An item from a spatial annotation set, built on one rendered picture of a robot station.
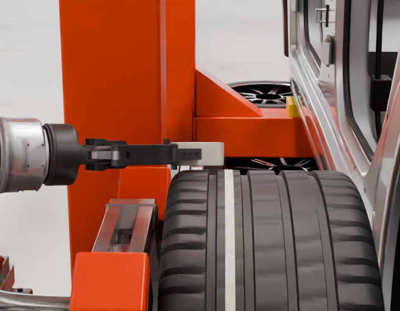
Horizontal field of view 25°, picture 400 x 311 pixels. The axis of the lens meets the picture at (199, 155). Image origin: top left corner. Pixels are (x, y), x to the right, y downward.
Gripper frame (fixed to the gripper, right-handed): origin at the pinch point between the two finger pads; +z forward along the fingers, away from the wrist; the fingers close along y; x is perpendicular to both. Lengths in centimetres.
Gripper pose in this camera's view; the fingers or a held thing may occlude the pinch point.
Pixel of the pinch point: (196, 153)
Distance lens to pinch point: 115.4
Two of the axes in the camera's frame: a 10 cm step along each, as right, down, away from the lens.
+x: 0.1, -10.0, -0.3
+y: 4.0, 0.3, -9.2
